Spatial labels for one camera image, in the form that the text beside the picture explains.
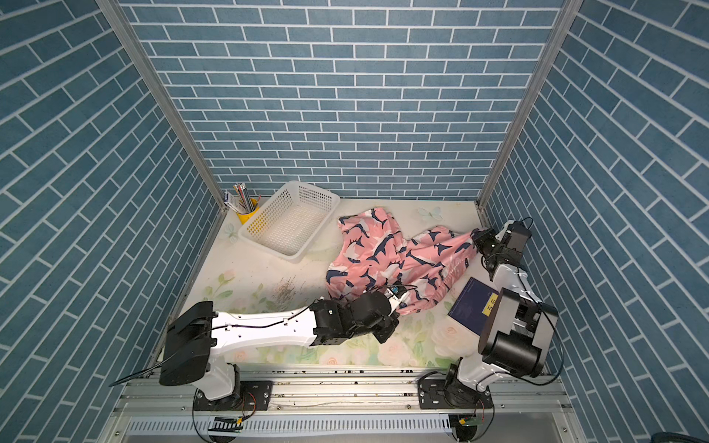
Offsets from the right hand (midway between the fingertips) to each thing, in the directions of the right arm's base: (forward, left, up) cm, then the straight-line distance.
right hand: (478, 231), depth 90 cm
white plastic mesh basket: (+14, +71, -16) cm, 74 cm away
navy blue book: (-18, 0, -17) cm, 25 cm away
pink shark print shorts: (0, +35, -16) cm, 39 cm away
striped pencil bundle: (+11, +85, -4) cm, 86 cm away
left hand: (-31, +24, -2) cm, 39 cm away
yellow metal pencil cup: (+5, +84, -6) cm, 85 cm away
